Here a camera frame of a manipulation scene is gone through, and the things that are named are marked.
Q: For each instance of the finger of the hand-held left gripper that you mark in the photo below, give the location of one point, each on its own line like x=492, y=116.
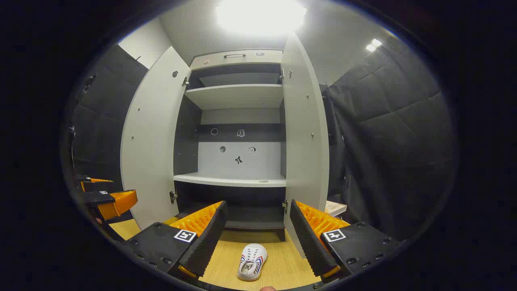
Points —
x=97, y=184
x=117, y=204

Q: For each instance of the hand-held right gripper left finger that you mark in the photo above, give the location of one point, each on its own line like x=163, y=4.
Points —
x=208, y=242

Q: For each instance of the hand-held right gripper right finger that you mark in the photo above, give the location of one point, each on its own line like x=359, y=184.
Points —
x=309, y=242

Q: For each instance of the white canvas shoe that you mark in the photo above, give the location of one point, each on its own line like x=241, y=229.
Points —
x=252, y=262

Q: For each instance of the grey cabinet door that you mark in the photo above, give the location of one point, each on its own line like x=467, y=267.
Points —
x=153, y=141
x=301, y=121

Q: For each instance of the grey shoe cabinet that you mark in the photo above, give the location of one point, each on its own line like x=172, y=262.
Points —
x=238, y=97

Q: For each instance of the grey cabinet drawer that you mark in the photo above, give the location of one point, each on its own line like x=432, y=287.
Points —
x=214, y=60

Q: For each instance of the white book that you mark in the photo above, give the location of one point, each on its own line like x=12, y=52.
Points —
x=335, y=208

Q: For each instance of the black backdrop cloth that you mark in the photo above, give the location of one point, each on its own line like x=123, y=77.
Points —
x=101, y=121
x=396, y=141

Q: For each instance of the small ceiling light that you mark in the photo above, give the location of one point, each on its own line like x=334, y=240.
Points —
x=373, y=44

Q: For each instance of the large ceiling light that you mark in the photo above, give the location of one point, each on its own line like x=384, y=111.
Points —
x=260, y=16

